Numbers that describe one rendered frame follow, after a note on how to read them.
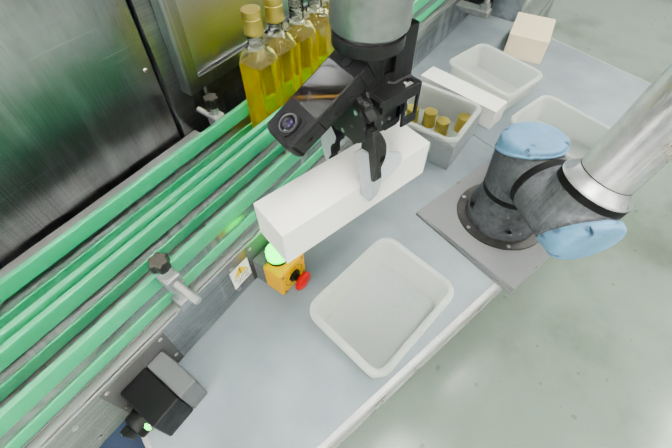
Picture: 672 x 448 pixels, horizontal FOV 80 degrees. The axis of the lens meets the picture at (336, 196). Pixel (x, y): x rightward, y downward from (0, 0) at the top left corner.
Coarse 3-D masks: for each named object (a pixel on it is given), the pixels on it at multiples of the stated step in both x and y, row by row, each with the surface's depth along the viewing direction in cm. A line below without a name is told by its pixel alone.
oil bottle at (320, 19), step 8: (304, 16) 81; (312, 16) 80; (320, 16) 80; (328, 16) 82; (320, 24) 81; (328, 24) 83; (320, 32) 82; (328, 32) 84; (320, 40) 83; (328, 40) 85; (320, 48) 84; (328, 48) 87; (320, 56) 86; (320, 64) 87
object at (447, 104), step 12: (408, 84) 109; (420, 96) 110; (432, 96) 108; (444, 96) 106; (456, 96) 104; (420, 108) 112; (444, 108) 108; (456, 108) 106; (468, 108) 103; (480, 108) 101; (420, 120) 109; (456, 120) 108; (468, 120) 98; (432, 132) 95; (456, 132) 106
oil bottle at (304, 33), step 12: (288, 24) 78; (300, 24) 78; (312, 24) 79; (300, 36) 78; (312, 36) 80; (300, 48) 79; (312, 48) 82; (300, 60) 81; (312, 60) 84; (300, 72) 83; (312, 72) 86; (300, 84) 86
